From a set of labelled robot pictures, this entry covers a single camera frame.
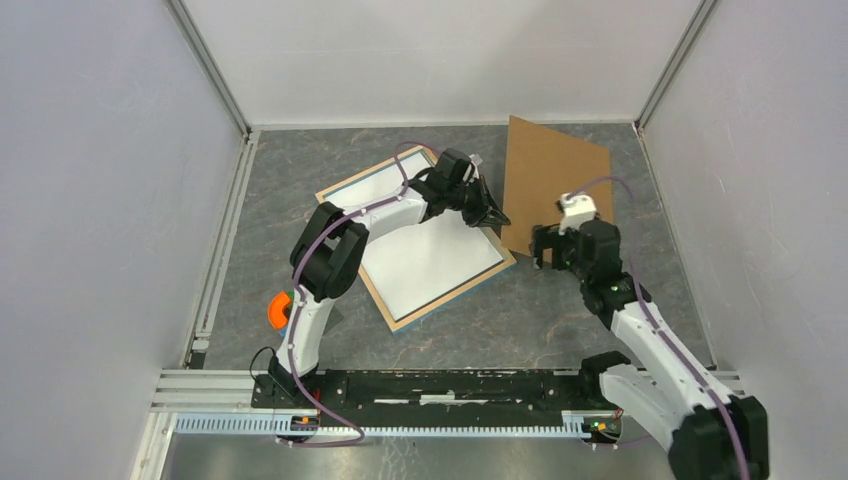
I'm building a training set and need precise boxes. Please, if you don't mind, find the purple cable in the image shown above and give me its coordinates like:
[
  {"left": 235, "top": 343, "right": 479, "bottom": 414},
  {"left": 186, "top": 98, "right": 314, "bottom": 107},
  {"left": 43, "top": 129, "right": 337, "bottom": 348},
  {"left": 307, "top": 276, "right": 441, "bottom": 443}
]
[
  {"left": 278, "top": 141, "right": 442, "bottom": 449},
  {"left": 563, "top": 174, "right": 753, "bottom": 480}
]

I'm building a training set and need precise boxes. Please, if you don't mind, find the brown frame backing board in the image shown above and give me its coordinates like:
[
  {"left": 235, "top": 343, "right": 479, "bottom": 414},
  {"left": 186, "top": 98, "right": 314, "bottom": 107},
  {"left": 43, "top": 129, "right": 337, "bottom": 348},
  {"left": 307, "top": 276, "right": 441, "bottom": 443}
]
[{"left": 501, "top": 115, "right": 611, "bottom": 256}]

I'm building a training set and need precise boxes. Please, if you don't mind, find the orange building block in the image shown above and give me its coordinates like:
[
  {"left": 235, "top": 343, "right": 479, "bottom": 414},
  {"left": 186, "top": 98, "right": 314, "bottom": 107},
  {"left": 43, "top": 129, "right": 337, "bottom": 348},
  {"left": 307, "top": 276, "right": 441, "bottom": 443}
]
[{"left": 267, "top": 291, "right": 293, "bottom": 331}]

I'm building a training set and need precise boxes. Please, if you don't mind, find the wooden picture frame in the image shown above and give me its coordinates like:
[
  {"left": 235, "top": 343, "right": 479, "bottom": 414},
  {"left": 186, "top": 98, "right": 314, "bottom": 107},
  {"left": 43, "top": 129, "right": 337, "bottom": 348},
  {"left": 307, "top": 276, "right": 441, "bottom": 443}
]
[{"left": 313, "top": 145, "right": 518, "bottom": 335}]

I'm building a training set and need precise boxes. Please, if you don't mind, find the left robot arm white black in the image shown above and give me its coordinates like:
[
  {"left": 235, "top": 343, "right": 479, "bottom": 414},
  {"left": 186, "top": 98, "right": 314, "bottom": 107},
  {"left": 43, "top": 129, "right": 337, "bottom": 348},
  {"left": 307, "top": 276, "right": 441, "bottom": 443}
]
[{"left": 267, "top": 148, "right": 511, "bottom": 408}]

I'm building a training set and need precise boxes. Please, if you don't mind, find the grey building block baseplate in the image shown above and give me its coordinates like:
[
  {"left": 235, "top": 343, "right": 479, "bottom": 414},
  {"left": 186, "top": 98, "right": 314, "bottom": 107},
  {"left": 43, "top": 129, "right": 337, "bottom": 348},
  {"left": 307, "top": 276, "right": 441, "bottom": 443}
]
[{"left": 323, "top": 306, "right": 345, "bottom": 335}]

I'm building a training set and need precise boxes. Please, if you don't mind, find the aluminium frame rail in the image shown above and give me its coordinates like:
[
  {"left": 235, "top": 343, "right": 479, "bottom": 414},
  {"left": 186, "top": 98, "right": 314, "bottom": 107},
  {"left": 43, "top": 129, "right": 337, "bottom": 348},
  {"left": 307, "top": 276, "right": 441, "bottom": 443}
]
[{"left": 152, "top": 364, "right": 768, "bottom": 448}]

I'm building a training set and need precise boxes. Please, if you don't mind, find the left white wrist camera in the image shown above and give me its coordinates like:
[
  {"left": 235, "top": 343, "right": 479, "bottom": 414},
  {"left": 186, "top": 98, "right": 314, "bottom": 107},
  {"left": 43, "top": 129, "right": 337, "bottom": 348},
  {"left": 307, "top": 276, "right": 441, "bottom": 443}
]
[{"left": 465, "top": 153, "right": 482, "bottom": 182}]

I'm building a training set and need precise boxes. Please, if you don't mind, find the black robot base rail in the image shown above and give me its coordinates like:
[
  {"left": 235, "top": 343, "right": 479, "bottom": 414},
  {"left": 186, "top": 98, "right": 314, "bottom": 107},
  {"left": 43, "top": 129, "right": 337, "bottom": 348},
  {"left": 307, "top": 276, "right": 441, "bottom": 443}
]
[{"left": 251, "top": 368, "right": 645, "bottom": 429}]

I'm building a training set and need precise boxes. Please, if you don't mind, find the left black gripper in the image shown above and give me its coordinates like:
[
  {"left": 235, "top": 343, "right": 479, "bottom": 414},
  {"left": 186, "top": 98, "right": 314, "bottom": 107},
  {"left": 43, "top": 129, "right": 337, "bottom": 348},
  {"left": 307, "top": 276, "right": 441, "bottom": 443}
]
[{"left": 445, "top": 175, "right": 509, "bottom": 228}]

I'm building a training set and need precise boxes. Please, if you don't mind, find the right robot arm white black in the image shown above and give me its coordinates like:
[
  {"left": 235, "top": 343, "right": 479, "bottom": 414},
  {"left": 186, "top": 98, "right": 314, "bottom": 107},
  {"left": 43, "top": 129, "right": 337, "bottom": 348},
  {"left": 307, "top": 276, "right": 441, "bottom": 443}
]
[{"left": 530, "top": 218, "right": 770, "bottom": 479}]

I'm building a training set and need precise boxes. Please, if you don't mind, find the hot air balloon photo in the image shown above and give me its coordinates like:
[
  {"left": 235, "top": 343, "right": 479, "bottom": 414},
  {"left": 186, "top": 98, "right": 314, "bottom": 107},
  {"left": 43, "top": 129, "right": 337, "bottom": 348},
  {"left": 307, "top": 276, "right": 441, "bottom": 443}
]
[{"left": 324, "top": 152, "right": 508, "bottom": 323}]

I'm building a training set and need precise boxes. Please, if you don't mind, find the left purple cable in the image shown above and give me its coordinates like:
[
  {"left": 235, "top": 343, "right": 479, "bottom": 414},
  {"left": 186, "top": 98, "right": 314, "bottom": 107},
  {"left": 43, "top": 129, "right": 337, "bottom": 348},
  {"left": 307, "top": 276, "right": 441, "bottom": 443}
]
[{"left": 278, "top": 141, "right": 442, "bottom": 449}]

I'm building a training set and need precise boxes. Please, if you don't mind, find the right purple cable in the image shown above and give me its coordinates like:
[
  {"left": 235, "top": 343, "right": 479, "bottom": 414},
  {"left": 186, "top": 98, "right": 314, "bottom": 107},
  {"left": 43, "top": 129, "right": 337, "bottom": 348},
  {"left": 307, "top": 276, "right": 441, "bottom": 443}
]
[{"left": 563, "top": 174, "right": 753, "bottom": 480}]

